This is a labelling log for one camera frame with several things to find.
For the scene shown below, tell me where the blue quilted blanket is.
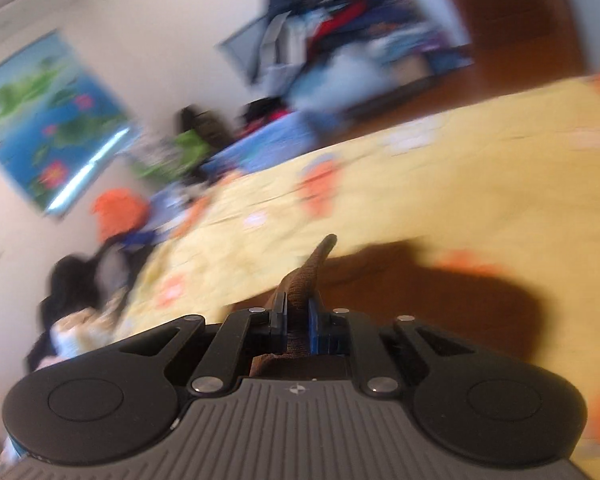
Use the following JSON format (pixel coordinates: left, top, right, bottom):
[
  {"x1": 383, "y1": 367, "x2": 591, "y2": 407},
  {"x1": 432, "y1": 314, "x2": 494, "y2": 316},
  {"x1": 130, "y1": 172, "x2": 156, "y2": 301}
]
[{"x1": 201, "y1": 110, "x2": 343, "y2": 179}]

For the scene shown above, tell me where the orange cloth bundle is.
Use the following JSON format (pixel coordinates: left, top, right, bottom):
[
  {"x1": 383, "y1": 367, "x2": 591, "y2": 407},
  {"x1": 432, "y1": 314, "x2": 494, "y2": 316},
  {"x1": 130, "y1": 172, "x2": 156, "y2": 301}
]
[{"x1": 91, "y1": 188, "x2": 149, "y2": 243}]

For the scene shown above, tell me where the yellow floral bed quilt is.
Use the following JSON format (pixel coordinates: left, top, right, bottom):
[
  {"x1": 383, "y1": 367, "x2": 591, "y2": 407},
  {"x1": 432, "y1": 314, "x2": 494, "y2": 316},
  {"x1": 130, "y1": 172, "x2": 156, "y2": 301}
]
[{"x1": 116, "y1": 74, "x2": 600, "y2": 479}]

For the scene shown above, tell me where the black bag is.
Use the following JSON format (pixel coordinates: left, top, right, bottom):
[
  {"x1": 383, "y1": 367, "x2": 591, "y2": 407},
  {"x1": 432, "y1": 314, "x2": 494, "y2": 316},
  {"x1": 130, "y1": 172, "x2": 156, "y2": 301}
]
[{"x1": 178, "y1": 105, "x2": 235, "y2": 151}]

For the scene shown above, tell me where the brown knit sweater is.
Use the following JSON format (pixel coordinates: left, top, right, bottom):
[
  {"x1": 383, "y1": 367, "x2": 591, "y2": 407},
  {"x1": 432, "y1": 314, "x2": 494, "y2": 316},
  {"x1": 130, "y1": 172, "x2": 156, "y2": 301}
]
[{"x1": 246, "y1": 236, "x2": 545, "y2": 380}]

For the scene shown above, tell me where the grey framed panel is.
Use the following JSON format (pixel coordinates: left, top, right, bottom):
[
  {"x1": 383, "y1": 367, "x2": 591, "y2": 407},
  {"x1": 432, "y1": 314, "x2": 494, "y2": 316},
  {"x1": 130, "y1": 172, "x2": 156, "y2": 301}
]
[{"x1": 218, "y1": 15, "x2": 268, "y2": 86}]

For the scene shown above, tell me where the lotus flower wall poster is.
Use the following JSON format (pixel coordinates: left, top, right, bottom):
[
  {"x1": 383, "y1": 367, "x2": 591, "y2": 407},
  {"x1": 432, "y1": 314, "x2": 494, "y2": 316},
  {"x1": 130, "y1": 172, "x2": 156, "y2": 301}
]
[{"x1": 0, "y1": 32, "x2": 137, "y2": 217}]

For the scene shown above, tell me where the brown wooden door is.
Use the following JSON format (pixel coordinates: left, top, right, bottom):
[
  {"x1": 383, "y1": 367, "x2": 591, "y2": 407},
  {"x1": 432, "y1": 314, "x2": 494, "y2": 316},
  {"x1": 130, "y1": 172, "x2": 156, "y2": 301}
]
[{"x1": 452, "y1": 0, "x2": 586, "y2": 96}]

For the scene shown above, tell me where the pile of assorted clothes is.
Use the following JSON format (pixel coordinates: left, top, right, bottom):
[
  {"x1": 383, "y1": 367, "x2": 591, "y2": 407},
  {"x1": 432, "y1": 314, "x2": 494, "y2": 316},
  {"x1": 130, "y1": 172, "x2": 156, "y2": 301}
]
[{"x1": 246, "y1": 0, "x2": 472, "y2": 114}]

